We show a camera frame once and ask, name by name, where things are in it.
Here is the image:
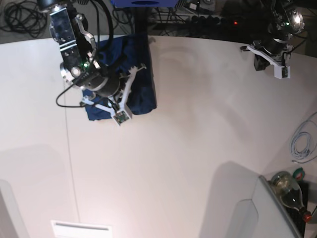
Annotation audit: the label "black coiled cables on floor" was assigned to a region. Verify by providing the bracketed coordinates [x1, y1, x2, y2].
[0, 0, 49, 39]

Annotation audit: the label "clear plastic bottle red cap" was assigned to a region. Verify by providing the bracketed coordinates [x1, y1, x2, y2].
[270, 171, 312, 223]

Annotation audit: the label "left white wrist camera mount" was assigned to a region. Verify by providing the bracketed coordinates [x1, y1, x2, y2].
[240, 41, 293, 79]

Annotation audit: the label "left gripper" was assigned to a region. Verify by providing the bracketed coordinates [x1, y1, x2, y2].
[254, 37, 288, 71]

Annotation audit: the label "blue box with slot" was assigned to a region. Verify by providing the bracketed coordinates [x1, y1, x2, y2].
[110, 0, 178, 8]

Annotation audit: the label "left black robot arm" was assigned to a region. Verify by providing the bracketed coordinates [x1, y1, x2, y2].
[253, 0, 305, 66]

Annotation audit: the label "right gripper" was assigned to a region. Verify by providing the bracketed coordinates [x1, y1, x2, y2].
[94, 72, 120, 97]

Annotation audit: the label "green tape roll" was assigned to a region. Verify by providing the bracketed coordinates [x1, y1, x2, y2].
[293, 168, 305, 181]

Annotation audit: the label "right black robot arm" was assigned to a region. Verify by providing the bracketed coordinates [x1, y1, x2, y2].
[37, 0, 120, 98]

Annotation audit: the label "coiled light grey cable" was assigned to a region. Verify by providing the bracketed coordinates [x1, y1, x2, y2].
[290, 114, 317, 164]

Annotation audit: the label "dark blue t-shirt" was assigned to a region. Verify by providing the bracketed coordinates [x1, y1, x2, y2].
[83, 33, 158, 121]

